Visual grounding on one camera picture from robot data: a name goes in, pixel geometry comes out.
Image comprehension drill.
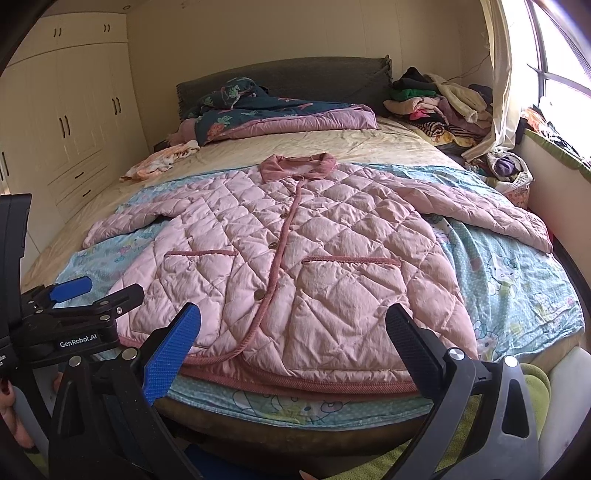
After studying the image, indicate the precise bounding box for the pink quilted jacket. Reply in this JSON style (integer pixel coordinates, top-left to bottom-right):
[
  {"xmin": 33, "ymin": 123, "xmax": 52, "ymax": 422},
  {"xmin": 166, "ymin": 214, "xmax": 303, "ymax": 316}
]
[{"xmin": 84, "ymin": 153, "xmax": 552, "ymax": 396}]

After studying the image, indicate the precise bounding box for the bag of clothes on floor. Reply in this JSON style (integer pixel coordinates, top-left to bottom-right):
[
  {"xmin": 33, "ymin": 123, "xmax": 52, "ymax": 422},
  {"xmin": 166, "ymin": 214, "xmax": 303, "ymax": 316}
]
[{"xmin": 485, "ymin": 151, "xmax": 534, "ymax": 209}]

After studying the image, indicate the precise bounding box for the pile of assorted clothes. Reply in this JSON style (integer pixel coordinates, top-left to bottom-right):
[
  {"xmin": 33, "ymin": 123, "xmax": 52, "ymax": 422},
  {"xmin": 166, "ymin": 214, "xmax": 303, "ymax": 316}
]
[{"xmin": 384, "ymin": 67, "xmax": 493, "ymax": 152}]

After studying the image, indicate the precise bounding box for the person's left hand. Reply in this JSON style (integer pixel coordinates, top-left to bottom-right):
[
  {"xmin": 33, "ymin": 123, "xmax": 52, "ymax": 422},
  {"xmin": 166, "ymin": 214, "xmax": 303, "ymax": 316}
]
[{"xmin": 1, "ymin": 367, "xmax": 63, "ymax": 456}]

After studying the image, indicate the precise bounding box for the small peach white garment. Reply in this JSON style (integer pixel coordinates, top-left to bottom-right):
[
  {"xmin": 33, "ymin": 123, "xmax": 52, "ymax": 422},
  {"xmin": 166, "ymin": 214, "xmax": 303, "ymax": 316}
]
[{"xmin": 119, "ymin": 140, "xmax": 200, "ymax": 182}]

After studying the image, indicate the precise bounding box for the cream built-in wardrobe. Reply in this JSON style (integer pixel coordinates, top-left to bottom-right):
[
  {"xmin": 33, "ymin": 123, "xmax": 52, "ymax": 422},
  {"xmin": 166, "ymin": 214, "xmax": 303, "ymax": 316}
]
[{"xmin": 1, "ymin": 12, "xmax": 148, "ymax": 273}]

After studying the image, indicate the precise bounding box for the pink pillow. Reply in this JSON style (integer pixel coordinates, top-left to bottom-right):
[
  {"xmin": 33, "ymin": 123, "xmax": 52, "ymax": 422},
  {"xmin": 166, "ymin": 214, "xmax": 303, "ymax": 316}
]
[{"xmin": 167, "ymin": 118, "xmax": 197, "ymax": 146}]

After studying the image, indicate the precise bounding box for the beige bed sheet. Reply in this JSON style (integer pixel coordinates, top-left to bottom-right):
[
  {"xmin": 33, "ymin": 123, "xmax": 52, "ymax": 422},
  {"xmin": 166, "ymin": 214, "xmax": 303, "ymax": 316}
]
[{"xmin": 21, "ymin": 118, "xmax": 460, "ymax": 290}]

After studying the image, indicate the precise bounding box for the cream window curtain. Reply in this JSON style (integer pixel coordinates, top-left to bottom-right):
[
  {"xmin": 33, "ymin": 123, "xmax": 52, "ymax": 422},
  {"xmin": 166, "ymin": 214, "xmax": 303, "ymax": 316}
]
[{"xmin": 462, "ymin": 1, "xmax": 521, "ymax": 161}]

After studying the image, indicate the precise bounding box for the teal floral pink comforter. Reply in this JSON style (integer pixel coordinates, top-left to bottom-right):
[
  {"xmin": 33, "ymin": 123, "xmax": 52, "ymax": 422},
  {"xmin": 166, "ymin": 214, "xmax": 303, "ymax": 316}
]
[{"xmin": 180, "ymin": 77, "xmax": 378, "ymax": 147}]

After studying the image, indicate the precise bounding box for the green cushioned window sill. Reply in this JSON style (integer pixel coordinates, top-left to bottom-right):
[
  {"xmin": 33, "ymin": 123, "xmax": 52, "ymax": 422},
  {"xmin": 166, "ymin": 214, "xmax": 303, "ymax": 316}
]
[{"xmin": 520, "ymin": 107, "xmax": 590, "ymax": 182}]

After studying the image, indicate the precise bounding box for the dark grey headboard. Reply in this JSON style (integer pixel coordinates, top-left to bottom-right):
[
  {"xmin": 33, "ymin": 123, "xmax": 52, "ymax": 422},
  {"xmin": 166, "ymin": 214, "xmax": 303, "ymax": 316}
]
[{"xmin": 176, "ymin": 56, "xmax": 392, "ymax": 119}]

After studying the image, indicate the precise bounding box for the window with dark frame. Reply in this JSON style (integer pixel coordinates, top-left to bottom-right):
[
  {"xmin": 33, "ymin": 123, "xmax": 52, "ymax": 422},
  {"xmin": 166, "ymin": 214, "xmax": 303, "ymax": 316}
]
[{"xmin": 528, "ymin": 1, "xmax": 590, "ymax": 160}]

